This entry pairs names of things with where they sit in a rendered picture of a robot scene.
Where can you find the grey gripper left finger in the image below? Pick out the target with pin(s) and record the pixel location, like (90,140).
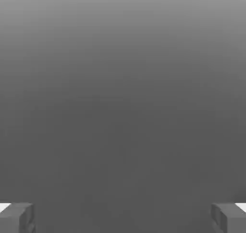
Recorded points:
(15,219)

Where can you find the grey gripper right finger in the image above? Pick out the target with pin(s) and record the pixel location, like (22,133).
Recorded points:
(230,219)

